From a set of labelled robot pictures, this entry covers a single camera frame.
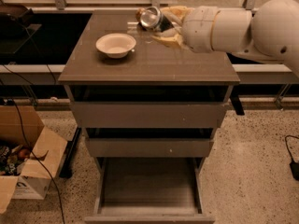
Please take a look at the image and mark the open cardboard box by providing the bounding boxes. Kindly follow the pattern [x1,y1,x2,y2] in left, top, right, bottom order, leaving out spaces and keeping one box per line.
[0,105,67,214]

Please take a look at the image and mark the grey drawer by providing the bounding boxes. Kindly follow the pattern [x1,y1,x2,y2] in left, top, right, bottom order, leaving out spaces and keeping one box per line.
[65,84,232,129]
[86,128,215,158]
[84,158,215,224]

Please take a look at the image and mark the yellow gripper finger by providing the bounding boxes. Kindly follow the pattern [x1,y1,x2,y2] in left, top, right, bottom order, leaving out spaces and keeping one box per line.
[152,34,189,49]
[161,6,193,26]

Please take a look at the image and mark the items inside cardboard box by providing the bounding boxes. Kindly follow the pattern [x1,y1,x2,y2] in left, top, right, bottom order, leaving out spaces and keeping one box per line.
[0,143,49,176]

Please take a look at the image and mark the black power adapter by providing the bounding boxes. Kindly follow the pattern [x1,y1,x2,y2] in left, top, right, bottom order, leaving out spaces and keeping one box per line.
[290,161,299,181]

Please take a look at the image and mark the grey middle drawer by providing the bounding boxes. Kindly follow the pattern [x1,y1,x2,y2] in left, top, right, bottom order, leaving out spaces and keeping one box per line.
[86,128,215,158]

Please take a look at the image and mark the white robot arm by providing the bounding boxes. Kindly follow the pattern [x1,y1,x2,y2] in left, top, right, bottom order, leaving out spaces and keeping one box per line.
[152,0,299,76]

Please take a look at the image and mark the grey top drawer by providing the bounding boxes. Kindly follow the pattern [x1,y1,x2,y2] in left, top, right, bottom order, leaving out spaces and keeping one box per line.
[65,84,232,129]

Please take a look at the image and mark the grey drawer cabinet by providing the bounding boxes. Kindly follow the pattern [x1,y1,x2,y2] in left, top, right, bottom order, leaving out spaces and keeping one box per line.
[57,8,241,224]

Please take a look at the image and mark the black cable on floor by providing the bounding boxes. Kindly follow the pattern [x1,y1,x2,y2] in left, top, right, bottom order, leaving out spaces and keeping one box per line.
[0,63,65,224]

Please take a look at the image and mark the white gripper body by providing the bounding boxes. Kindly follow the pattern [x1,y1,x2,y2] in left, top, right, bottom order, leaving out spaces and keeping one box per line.
[181,6,219,53]

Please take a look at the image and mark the grey bottom drawer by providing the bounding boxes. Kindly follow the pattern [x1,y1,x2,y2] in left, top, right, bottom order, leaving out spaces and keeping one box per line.
[84,158,215,224]

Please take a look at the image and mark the black device on shelf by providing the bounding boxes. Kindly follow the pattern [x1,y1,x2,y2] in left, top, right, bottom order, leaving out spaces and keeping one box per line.
[0,4,34,37]

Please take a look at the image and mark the tan soda can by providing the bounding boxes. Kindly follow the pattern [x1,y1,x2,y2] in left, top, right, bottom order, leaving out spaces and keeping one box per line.
[135,7,145,22]

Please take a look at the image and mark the black metal floor bar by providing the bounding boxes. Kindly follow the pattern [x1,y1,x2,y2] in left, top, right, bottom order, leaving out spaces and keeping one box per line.
[59,128,81,178]

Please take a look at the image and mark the silver blue redbull can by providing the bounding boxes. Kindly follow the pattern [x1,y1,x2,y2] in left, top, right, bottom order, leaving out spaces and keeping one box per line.
[140,7,173,33]

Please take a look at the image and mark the white bowl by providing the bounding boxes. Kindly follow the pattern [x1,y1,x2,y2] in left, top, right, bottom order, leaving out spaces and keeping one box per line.
[95,34,136,59]

